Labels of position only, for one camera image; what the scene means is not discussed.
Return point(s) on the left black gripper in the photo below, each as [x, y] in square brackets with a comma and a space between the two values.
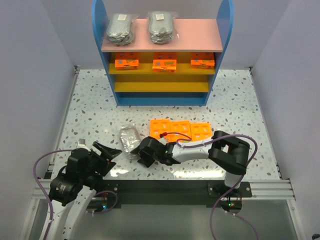
[100, 159]

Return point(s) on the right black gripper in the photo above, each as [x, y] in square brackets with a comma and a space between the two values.
[149, 151]

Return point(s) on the silver scrubber pack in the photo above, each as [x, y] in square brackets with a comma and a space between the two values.
[130, 139]
[161, 27]
[120, 29]

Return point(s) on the orange sponge pack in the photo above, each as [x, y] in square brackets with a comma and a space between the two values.
[182, 127]
[200, 131]
[202, 60]
[164, 62]
[126, 60]

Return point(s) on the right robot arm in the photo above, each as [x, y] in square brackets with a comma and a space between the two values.
[228, 151]

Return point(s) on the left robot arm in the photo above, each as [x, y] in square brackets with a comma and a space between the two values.
[71, 192]

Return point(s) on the blue shelf unit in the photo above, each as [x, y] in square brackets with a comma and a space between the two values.
[187, 86]

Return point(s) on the orange sponge pack on shelf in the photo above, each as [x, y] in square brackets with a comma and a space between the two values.
[202, 60]

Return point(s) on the orange sponge pack hidden middle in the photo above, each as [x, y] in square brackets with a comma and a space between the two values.
[158, 126]

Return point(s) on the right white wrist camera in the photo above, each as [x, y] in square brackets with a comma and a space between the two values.
[163, 140]

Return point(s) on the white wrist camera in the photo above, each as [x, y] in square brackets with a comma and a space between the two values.
[163, 140]
[82, 143]

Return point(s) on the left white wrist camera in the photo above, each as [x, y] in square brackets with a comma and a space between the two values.
[82, 143]

